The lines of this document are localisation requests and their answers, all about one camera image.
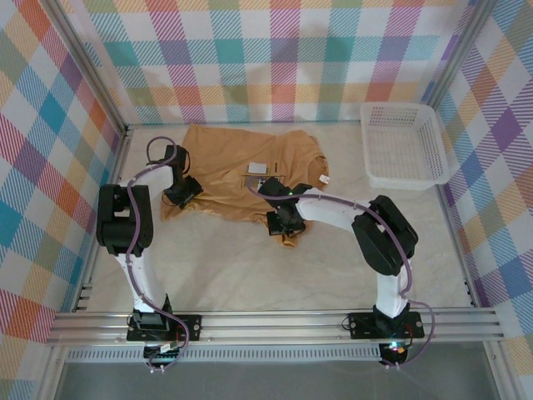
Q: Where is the aluminium frame post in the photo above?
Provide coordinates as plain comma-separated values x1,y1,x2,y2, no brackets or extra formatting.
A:
423,0,501,108
41,0,128,134

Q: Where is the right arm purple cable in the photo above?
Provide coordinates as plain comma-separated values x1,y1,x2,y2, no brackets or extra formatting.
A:
245,182,437,370

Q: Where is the aluminium frame leg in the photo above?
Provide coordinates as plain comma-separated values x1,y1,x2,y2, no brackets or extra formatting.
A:
485,339,516,400
37,344,70,400

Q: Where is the long aluminium base rail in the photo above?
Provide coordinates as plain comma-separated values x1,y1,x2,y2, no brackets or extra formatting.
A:
44,307,506,347

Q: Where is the slotted grey cable duct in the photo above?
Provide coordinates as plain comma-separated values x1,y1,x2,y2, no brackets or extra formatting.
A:
66,343,384,363

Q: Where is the tan orange t-shirt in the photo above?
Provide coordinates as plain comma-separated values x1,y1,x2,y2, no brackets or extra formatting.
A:
160,123,332,249

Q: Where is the white plastic mesh basket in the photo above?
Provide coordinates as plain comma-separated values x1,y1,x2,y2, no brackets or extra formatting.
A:
360,102,455,192

